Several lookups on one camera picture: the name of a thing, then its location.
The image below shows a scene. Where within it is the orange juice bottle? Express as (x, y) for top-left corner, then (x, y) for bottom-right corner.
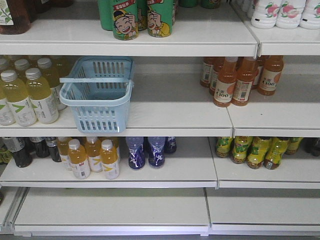
(231, 56), (257, 106)
(213, 56), (238, 107)
(257, 55), (284, 96)

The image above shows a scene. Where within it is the blue sports drink bottle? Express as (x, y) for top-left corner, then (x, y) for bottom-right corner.
(164, 136), (177, 154)
(147, 136), (166, 168)
(125, 136), (145, 170)

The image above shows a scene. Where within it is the blue sports drink bottle middle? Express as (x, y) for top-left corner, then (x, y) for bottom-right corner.
(147, 136), (166, 168)

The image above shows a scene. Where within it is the blue sports drink bottle left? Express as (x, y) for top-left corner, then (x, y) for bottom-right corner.
(125, 136), (145, 170)

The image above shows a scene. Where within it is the white metal shelving unit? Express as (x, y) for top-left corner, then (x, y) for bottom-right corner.
(0, 0), (320, 240)

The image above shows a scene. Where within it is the yellow tea bottle front left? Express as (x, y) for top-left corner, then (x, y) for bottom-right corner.
(215, 136), (234, 158)

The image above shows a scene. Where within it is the orange juice bottle front middle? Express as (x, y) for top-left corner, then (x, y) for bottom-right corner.
(231, 56), (257, 106)

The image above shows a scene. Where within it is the orange juice bottle right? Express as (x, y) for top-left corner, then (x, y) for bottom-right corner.
(257, 55), (284, 96)

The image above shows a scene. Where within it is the blue sports drink bottle right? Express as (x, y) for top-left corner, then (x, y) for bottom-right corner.
(164, 136), (177, 154)

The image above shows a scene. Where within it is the green cartoon can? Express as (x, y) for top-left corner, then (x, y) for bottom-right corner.
(110, 0), (139, 41)
(146, 0), (174, 38)

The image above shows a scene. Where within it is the green cartoon can right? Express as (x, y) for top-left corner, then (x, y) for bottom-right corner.
(146, 0), (174, 38)

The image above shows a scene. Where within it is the yellow tea bottle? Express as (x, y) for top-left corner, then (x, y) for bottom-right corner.
(263, 136), (290, 170)
(215, 136), (234, 158)
(246, 136), (272, 169)
(231, 136), (253, 164)

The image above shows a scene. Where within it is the yellow vitamin drink bottle front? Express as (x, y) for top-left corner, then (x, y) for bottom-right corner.
(99, 139), (120, 180)

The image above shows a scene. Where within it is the light blue plastic basket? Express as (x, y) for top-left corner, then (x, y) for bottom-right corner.
(59, 56), (135, 134)

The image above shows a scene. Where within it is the orange juice bottle front left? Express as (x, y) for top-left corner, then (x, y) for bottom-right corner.
(213, 56), (238, 107)

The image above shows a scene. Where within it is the green cartoon can left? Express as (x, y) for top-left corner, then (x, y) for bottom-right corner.
(110, 0), (139, 41)

